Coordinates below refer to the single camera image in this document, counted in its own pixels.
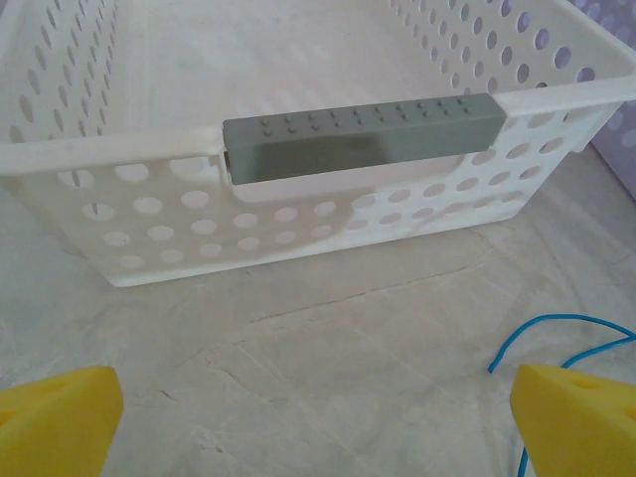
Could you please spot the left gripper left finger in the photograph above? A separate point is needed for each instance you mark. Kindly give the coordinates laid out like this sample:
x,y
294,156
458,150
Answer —
x,y
54,427

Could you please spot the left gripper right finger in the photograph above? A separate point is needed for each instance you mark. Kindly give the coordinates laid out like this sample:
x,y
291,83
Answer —
x,y
581,427

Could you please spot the white perforated basket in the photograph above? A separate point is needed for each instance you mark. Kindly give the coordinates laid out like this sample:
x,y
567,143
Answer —
x,y
318,228

